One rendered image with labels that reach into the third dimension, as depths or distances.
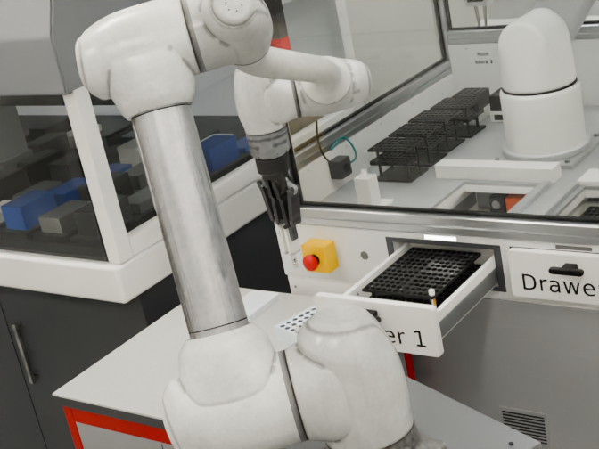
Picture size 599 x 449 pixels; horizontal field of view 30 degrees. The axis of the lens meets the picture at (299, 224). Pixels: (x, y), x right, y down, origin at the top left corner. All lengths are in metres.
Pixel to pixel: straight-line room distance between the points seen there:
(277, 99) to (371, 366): 0.78
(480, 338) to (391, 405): 0.81
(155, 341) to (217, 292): 0.95
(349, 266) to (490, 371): 0.42
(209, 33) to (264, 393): 0.58
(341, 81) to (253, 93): 0.19
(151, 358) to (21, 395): 0.98
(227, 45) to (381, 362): 0.56
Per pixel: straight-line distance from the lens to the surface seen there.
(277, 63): 2.12
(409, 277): 2.44
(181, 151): 1.81
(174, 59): 1.82
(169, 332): 2.77
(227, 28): 1.79
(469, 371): 2.66
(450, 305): 2.32
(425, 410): 2.04
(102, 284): 2.91
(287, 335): 2.55
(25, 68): 2.80
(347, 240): 2.67
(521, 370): 2.59
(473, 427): 1.96
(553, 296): 2.43
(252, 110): 2.37
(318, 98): 2.34
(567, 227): 2.37
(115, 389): 2.57
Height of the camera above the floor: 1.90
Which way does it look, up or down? 21 degrees down
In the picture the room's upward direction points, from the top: 12 degrees counter-clockwise
